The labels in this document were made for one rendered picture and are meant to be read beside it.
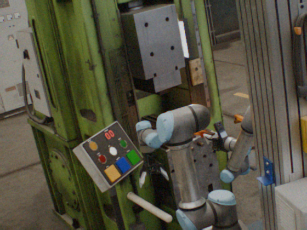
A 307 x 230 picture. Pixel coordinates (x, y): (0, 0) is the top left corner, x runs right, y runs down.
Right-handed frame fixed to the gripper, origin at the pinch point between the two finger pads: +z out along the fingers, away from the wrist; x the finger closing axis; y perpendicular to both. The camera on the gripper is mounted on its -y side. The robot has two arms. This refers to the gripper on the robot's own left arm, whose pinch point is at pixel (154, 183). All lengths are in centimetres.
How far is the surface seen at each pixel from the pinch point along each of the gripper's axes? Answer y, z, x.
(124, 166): -16.5, -6.8, -11.9
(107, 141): -23.8, -20.9, -17.3
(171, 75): -54, -41, 33
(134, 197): -48, 30, -7
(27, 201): -220, 93, -94
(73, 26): -83, -80, -18
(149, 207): -29.7, 29.7, -0.9
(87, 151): -12.8, -22.0, -29.5
